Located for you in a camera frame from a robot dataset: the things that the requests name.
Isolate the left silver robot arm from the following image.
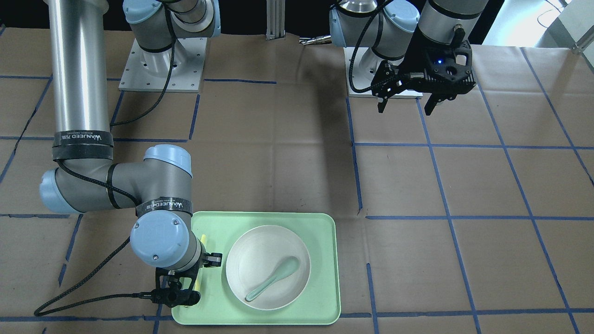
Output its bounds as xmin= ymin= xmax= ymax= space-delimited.
xmin=329 ymin=0 xmax=487 ymax=116

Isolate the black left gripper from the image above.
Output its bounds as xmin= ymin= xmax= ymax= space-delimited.
xmin=370 ymin=32 xmax=477 ymax=116

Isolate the yellow plastic fork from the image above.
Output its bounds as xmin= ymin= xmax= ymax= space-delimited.
xmin=183 ymin=234 xmax=210 ymax=307

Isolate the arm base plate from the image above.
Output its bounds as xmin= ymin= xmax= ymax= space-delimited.
xmin=119 ymin=38 xmax=208 ymax=93
xmin=343 ymin=47 xmax=424 ymax=99

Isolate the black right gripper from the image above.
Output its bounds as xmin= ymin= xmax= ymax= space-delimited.
xmin=151 ymin=252 xmax=223 ymax=308

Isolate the aluminium frame post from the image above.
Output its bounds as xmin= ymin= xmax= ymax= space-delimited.
xmin=265 ymin=0 xmax=286 ymax=40

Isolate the mint green tray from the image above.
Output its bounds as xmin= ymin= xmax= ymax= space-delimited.
xmin=172 ymin=212 xmax=340 ymax=326

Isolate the teal plastic spoon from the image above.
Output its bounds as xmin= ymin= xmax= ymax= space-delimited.
xmin=244 ymin=257 xmax=301 ymax=302

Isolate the beige round plate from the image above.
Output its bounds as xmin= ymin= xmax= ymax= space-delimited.
xmin=225 ymin=225 xmax=310 ymax=311

